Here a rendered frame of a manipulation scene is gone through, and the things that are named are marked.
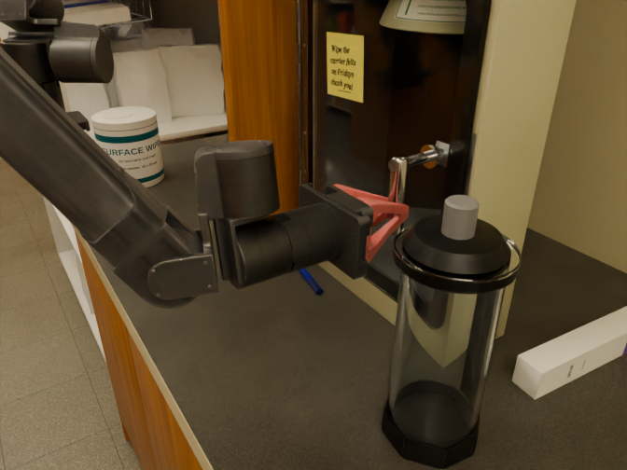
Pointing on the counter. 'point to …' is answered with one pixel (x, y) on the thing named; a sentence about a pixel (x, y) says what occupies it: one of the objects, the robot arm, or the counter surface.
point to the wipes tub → (132, 141)
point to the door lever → (398, 176)
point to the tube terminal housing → (505, 125)
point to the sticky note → (345, 65)
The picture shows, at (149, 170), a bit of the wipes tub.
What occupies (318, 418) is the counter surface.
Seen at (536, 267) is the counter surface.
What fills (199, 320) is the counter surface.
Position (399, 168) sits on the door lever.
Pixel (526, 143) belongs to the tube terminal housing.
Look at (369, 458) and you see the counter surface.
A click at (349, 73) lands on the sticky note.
